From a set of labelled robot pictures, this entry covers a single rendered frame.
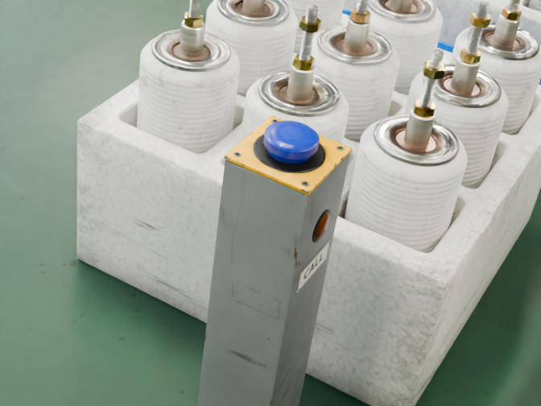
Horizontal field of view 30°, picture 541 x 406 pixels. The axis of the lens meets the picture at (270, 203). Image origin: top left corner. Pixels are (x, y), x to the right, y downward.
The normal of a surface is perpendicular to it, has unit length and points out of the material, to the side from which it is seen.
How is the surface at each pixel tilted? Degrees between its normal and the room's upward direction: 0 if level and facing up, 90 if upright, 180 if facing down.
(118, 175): 90
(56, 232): 0
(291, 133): 0
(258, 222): 90
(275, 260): 90
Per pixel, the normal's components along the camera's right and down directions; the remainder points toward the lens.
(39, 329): 0.12, -0.79
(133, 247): -0.49, 0.48
